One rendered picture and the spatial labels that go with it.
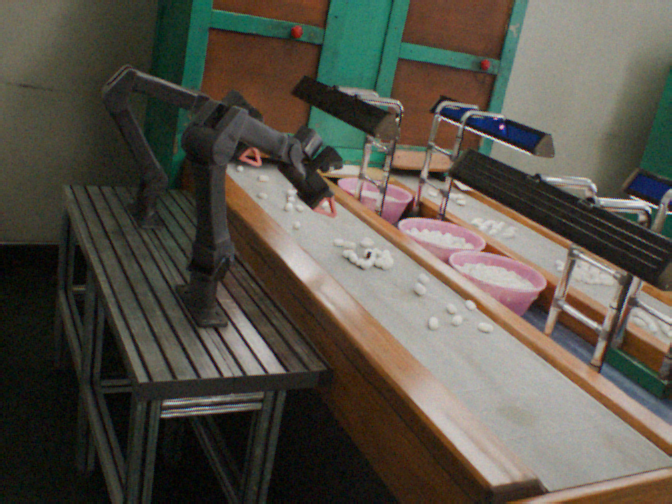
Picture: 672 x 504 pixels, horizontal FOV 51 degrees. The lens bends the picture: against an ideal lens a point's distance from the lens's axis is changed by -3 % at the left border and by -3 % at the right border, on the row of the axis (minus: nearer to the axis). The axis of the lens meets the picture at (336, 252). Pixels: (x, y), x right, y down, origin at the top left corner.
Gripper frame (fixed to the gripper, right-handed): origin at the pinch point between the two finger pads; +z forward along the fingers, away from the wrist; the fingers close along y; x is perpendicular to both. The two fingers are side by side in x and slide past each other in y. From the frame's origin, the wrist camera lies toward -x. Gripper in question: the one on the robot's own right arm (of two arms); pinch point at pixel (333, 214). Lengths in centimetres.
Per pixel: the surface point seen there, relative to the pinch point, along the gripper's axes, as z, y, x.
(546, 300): 54, -22, -26
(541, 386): 21, -66, -2
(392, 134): 1.1, 10.0, -27.0
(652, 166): 215, 134, -177
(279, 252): -5.0, -3.4, 16.3
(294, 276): -5.8, -17.0, 17.5
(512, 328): 26, -45, -9
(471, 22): 35, 89, -100
